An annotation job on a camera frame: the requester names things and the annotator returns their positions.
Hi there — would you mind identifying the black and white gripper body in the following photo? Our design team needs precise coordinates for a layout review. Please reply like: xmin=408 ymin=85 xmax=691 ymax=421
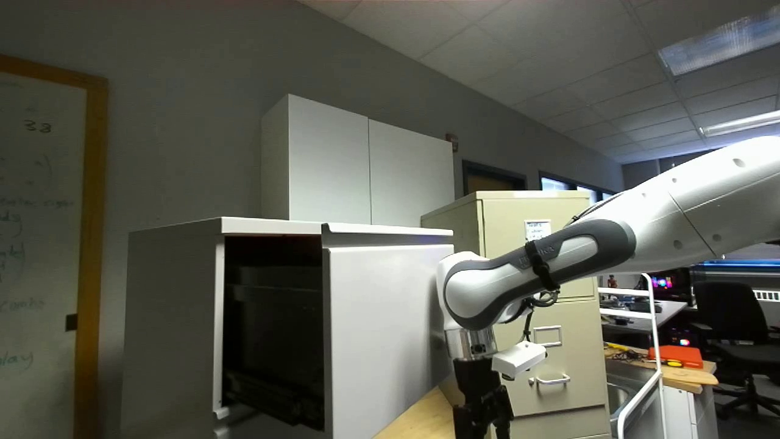
xmin=451 ymin=327 xmax=513 ymax=439

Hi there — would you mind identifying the white drawer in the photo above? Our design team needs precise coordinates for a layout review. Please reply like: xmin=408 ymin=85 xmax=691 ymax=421
xmin=225 ymin=224 xmax=453 ymax=439

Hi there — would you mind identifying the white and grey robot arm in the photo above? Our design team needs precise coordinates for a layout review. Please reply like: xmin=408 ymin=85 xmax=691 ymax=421
xmin=438 ymin=135 xmax=780 ymax=439

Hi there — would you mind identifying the beige metal filing cabinet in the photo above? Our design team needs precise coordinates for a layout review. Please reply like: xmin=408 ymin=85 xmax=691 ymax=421
xmin=423 ymin=191 xmax=609 ymax=439

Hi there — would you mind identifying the white file cabinet body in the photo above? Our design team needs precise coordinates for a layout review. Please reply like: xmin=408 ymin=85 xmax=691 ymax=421
xmin=121 ymin=216 xmax=324 ymax=439

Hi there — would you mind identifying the orange tool on desk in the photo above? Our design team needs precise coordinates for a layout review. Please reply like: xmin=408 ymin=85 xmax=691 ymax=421
xmin=658 ymin=344 xmax=704 ymax=367

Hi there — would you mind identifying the black office chair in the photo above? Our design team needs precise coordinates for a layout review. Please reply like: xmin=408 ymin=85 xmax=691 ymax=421
xmin=695 ymin=281 xmax=780 ymax=416

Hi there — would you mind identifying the long ceiling light strip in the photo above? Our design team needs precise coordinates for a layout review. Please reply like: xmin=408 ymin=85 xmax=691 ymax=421
xmin=697 ymin=110 xmax=780 ymax=139

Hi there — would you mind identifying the wood framed whiteboard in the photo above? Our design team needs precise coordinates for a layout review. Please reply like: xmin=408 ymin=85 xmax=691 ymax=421
xmin=0 ymin=54 xmax=108 ymax=439

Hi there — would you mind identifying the ceiling fluorescent light panel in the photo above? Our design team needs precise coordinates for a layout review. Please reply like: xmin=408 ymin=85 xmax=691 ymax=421
xmin=658 ymin=4 xmax=780 ymax=75

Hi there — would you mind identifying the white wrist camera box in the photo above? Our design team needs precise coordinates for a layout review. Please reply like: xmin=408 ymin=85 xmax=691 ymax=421
xmin=494 ymin=342 xmax=547 ymax=380

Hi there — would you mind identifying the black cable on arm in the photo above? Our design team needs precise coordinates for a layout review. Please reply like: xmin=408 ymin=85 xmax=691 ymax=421
xmin=519 ymin=238 xmax=567 ymax=344

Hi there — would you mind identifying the white metal rack frame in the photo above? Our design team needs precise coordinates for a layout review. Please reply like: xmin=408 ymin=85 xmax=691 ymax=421
xmin=600 ymin=277 xmax=664 ymax=439

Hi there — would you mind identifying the tall white wall cabinet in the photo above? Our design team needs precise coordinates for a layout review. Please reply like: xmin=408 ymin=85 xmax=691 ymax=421
xmin=261 ymin=95 xmax=457 ymax=226

